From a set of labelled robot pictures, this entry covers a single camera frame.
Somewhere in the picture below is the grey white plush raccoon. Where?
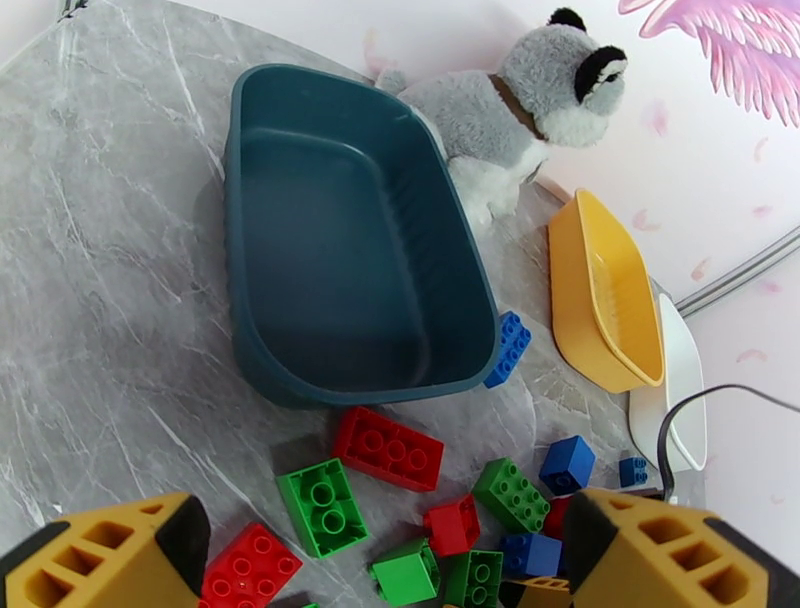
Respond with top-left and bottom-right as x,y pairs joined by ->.
373,7 -> 629,229

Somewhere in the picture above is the long blue toy brick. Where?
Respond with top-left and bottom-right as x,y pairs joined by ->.
482,310 -> 533,390

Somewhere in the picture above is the long red toy brick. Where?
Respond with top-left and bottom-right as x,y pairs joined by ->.
331,406 -> 446,494

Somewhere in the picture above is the dark teal plastic bin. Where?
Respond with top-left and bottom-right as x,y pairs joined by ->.
223,62 -> 503,411

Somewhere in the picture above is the yellow plastic bin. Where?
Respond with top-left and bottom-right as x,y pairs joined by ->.
547,188 -> 666,395

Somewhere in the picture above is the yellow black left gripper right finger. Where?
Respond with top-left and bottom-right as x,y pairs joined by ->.
562,487 -> 800,608

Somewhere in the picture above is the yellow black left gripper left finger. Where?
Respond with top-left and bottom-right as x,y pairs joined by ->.
0,492 -> 212,608

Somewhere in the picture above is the white plastic bin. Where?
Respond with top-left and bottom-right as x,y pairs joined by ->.
627,293 -> 709,473

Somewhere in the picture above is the green toy brick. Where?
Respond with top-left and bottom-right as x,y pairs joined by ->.
275,457 -> 371,559
368,537 -> 442,608
444,549 -> 505,608
471,457 -> 552,534

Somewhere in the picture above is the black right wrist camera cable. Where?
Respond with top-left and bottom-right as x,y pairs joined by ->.
657,382 -> 800,504

